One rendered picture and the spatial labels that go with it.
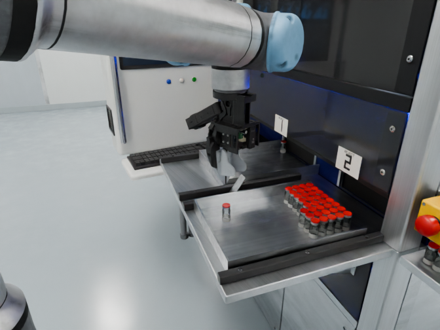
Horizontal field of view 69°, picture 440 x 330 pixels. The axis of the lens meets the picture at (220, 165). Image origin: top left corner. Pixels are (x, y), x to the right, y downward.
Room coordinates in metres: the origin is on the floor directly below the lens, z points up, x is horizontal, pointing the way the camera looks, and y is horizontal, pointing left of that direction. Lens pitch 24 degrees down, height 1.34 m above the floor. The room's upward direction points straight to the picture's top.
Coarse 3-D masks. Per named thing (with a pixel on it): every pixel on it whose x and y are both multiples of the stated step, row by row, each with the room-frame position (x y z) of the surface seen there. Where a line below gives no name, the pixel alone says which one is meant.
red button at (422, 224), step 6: (420, 216) 0.51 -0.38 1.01; (426, 216) 0.51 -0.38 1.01; (432, 216) 0.51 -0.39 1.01; (420, 222) 0.50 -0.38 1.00; (426, 222) 0.50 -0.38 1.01; (432, 222) 0.49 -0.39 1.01; (438, 222) 0.49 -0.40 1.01; (420, 228) 0.50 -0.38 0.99; (426, 228) 0.49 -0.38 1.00; (432, 228) 0.49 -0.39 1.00; (438, 228) 0.49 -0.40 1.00; (426, 234) 0.49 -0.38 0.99; (432, 234) 0.49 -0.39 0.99
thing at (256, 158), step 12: (264, 144) 1.19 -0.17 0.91; (276, 144) 1.21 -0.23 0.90; (204, 156) 1.04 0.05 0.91; (240, 156) 1.12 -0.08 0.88; (252, 156) 1.12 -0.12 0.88; (264, 156) 1.12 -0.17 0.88; (276, 156) 1.12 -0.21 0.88; (288, 156) 1.12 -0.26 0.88; (252, 168) 1.01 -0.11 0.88; (264, 168) 1.01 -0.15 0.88; (276, 168) 1.01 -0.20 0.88; (288, 168) 1.01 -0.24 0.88; (300, 168) 0.95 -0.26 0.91; (312, 168) 0.96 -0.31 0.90; (216, 180) 0.92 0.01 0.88
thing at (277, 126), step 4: (276, 116) 1.10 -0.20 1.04; (276, 120) 1.10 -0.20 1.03; (280, 120) 1.07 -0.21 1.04; (284, 120) 1.05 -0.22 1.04; (276, 124) 1.09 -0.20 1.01; (280, 124) 1.07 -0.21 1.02; (284, 124) 1.05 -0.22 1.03; (276, 128) 1.09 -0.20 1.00; (280, 128) 1.07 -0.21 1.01; (284, 128) 1.04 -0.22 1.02; (280, 132) 1.07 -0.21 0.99; (284, 132) 1.04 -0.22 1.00
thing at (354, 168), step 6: (342, 150) 0.77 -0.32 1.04; (342, 156) 0.77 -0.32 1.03; (354, 156) 0.73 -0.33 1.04; (360, 156) 0.71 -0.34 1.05; (336, 162) 0.79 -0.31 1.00; (342, 162) 0.76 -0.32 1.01; (354, 162) 0.73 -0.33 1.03; (360, 162) 0.71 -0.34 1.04; (342, 168) 0.76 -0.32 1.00; (354, 168) 0.72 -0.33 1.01; (354, 174) 0.72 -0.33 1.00
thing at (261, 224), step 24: (240, 192) 0.79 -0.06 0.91; (264, 192) 0.81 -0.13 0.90; (216, 216) 0.71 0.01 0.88; (240, 216) 0.71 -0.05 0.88; (264, 216) 0.71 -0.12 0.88; (288, 216) 0.71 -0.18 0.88; (216, 240) 0.57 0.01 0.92; (240, 240) 0.61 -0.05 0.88; (264, 240) 0.61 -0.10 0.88; (288, 240) 0.61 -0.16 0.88; (312, 240) 0.57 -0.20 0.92; (336, 240) 0.58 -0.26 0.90; (240, 264) 0.51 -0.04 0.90
